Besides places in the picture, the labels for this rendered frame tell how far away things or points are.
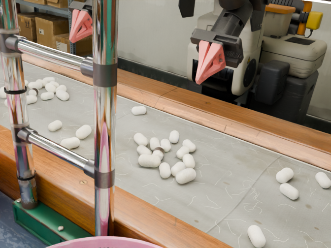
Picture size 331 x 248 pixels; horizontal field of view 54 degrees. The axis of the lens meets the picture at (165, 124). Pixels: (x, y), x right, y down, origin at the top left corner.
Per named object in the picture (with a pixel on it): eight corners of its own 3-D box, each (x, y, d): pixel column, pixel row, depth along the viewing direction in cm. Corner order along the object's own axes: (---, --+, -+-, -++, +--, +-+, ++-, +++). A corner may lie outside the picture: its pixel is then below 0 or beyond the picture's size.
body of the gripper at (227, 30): (237, 45, 61) (253, 15, 63) (189, 34, 65) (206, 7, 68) (240, 66, 66) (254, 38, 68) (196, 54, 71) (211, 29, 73)
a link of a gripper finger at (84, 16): (70, 33, 79) (91, 5, 82) (50, 28, 82) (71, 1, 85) (84, 51, 85) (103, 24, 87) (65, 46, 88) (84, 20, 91)
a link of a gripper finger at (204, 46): (216, 78, 59) (238, 39, 61) (182, 69, 62) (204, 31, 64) (221, 98, 64) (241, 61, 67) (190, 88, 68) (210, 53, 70)
